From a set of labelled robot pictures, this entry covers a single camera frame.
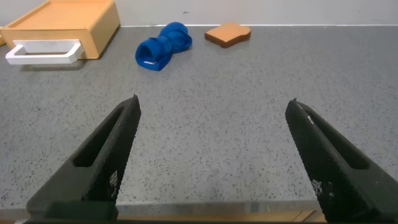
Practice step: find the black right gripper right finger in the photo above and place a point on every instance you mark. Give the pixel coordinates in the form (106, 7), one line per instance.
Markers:
(335, 174)

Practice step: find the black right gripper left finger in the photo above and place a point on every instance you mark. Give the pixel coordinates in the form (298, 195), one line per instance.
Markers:
(93, 165)

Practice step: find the yellow drawer housing box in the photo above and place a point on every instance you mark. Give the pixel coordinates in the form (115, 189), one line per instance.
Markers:
(62, 18)

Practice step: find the blue rolled cloth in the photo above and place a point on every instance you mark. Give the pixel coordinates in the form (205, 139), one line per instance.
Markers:
(161, 46)

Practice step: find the brown toast slice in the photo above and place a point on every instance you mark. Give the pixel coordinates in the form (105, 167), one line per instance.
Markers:
(228, 32)

